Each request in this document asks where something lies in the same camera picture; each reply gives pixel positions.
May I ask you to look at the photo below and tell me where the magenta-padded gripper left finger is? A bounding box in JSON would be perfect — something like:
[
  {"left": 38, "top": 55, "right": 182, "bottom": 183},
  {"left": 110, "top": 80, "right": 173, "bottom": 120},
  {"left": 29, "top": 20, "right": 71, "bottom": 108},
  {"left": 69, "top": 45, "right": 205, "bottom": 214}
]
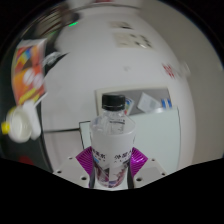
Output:
[{"left": 53, "top": 146, "right": 98, "bottom": 189}]

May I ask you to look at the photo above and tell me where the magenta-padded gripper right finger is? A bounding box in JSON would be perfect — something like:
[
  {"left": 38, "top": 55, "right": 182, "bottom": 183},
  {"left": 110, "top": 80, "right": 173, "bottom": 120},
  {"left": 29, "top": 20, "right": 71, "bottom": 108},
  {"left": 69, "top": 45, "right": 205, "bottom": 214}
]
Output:
[{"left": 126, "top": 146, "right": 168, "bottom": 189}]

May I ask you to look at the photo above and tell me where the clear black-capped drink bottle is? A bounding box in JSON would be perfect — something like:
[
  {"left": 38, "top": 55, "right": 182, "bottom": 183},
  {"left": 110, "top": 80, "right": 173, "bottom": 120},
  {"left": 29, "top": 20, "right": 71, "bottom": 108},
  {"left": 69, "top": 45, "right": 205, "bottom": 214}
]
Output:
[{"left": 89, "top": 93, "right": 137, "bottom": 190}]

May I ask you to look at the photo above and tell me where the grey notice board with papers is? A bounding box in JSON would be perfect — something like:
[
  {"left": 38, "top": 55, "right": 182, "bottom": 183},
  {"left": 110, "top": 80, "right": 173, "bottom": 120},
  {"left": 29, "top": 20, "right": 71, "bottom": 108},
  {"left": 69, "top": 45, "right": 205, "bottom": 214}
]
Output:
[{"left": 94, "top": 86, "right": 174, "bottom": 116}]

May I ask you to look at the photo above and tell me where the black bag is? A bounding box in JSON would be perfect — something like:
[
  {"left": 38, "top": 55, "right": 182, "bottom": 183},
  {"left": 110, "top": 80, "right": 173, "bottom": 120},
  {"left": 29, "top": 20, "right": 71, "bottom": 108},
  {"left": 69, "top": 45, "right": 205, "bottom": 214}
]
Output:
[{"left": 42, "top": 51, "right": 69, "bottom": 75}]

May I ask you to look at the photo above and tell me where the colourful printed flat box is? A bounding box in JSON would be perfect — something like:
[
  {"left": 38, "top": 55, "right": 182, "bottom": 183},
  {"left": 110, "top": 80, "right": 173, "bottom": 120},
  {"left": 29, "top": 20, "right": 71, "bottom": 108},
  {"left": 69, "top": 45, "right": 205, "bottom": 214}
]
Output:
[{"left": 10, "top": 38, "right": 48, "bottom": 106}]

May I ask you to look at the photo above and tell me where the wooden chair with dark seat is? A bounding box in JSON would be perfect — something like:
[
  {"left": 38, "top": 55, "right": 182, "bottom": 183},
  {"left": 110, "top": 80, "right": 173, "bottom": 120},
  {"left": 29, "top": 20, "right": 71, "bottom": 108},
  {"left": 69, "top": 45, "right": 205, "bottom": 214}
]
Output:
[{"left": 31, "top": 6, "right": 81, "bottom": 36}]

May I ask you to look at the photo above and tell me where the large white wall poster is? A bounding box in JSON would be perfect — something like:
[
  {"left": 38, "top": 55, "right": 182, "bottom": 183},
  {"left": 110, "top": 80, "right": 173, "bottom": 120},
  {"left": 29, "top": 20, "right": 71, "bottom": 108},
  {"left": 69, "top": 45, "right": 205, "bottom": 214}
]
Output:
[{"left": 114, "top": 31, "right": 153, "bottom": 49}]

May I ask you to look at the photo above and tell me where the small white wall poster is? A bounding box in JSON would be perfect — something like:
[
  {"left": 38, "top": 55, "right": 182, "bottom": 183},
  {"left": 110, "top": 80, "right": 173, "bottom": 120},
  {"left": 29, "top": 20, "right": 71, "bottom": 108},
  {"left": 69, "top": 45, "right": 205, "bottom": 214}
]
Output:
[{"left": 109, "top": 20, "right": 134, "bottom": 30}]

